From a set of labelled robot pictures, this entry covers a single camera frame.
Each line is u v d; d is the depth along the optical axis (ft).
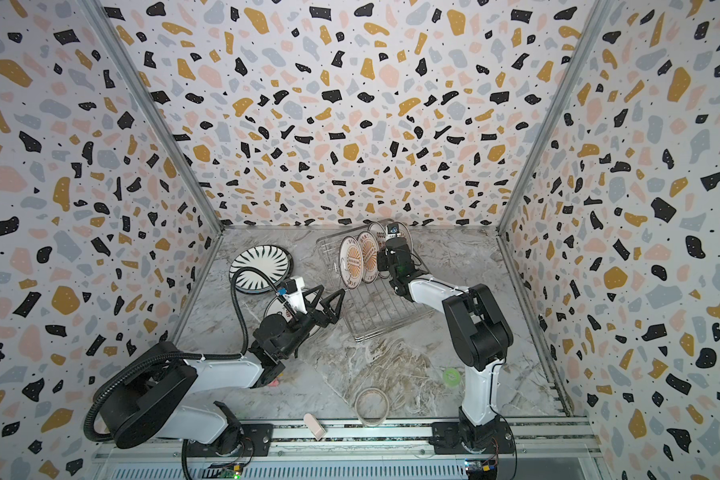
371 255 3.28
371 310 3.21
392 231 2.80
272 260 3.57
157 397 1.40
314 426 2.45
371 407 2.62
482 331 1.71
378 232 3.34
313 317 2.36
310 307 2.31
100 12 2.27
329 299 2.37
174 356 1.61
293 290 2.31
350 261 3.36
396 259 2.46
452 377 2.80
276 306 3.20
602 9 2.31
